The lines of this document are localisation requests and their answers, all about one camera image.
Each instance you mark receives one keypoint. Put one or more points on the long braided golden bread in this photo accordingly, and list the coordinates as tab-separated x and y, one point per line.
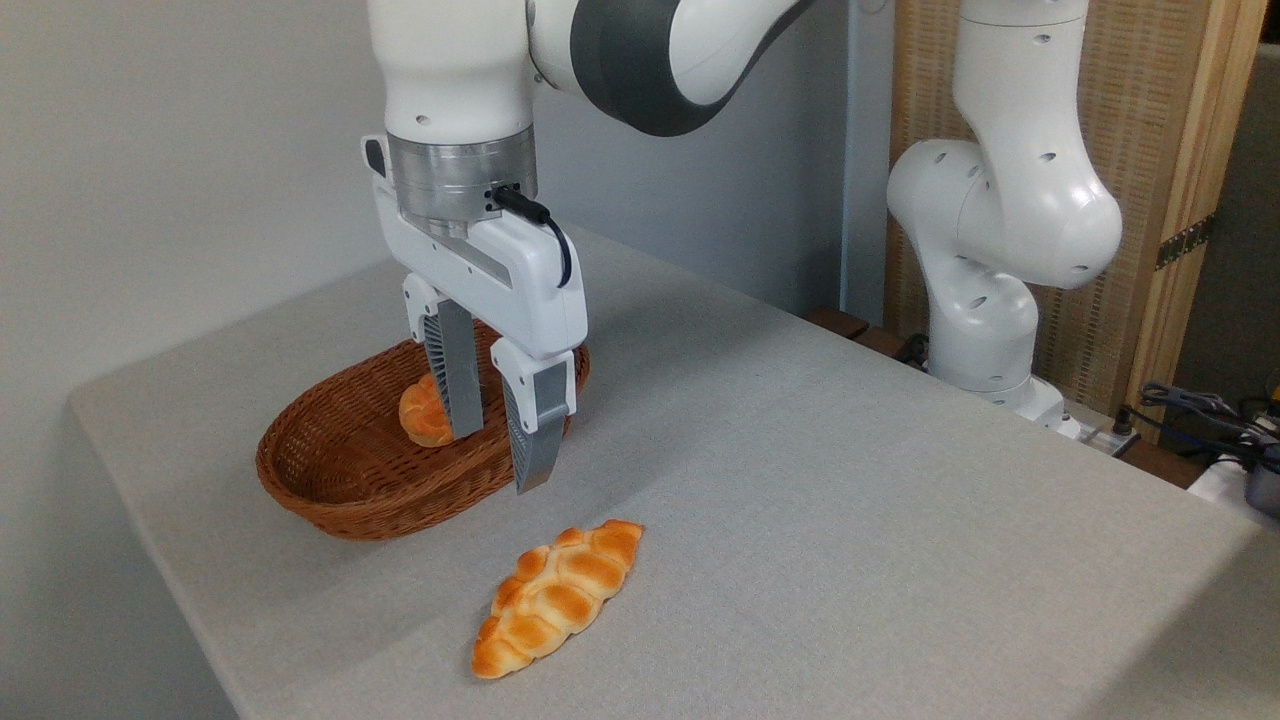
560	600

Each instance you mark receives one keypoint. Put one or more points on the dark brown wooden bench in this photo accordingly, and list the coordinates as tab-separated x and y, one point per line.
850	328

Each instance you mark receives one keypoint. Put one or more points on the dark patterned screen hinge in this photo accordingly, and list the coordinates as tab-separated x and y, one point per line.
1185	242

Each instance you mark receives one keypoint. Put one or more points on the brown wicker basket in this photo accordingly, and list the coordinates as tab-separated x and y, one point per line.
330	480

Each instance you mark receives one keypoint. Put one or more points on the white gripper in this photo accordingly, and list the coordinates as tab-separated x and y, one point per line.
520	290

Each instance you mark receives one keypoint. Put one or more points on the woven wooden folding screen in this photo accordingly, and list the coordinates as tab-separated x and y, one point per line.
1150	100

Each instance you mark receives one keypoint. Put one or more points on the small golden bread roll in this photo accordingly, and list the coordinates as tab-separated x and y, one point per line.
420	415

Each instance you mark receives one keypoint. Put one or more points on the grey metal device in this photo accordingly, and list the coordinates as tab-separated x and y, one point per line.
1265	485

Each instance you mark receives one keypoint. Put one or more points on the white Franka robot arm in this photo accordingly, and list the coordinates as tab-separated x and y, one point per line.
1000	200

